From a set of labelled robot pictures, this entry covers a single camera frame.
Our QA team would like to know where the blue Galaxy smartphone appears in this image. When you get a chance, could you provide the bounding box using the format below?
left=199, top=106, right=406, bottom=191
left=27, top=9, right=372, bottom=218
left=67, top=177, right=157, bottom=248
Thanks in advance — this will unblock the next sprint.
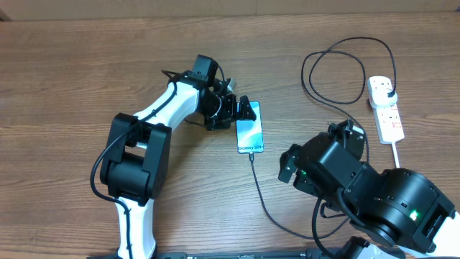
left=236, top=101, right=265, bottom=154

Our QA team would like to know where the black charger cable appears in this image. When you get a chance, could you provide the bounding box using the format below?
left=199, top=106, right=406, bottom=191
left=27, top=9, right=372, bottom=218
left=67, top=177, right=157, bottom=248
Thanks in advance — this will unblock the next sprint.
left=247, top=36, right=398, bottom=241

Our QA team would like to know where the white power strip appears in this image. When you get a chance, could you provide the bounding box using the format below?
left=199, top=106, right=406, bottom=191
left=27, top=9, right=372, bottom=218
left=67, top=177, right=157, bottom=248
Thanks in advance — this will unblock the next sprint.
left=367, top=76, right=405, bottom=144

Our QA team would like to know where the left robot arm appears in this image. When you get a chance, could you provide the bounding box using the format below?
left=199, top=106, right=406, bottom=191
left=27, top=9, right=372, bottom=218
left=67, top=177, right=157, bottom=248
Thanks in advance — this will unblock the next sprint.
left=90, top=55, right=257, bottom=258

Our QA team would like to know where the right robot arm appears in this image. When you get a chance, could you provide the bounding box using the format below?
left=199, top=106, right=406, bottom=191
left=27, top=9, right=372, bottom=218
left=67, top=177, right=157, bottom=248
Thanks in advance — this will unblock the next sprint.
left=278, top=119, right=459, bottom=258

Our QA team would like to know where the white charger plug adapter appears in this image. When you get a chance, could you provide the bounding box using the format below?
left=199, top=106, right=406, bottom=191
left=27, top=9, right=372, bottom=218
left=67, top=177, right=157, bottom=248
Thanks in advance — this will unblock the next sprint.
left=369, top=88, right=398, bottom=109

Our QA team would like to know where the white power strip cord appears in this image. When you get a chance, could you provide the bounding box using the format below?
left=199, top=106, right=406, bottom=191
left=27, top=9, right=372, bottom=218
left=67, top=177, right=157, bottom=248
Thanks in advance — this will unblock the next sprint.
left=390, top=142, right=401, bottom=169

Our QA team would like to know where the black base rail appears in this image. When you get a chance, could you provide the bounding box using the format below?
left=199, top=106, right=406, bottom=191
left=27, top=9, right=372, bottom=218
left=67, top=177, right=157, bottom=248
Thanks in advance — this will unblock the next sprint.
left=86, top=235, right=407, bottom=259

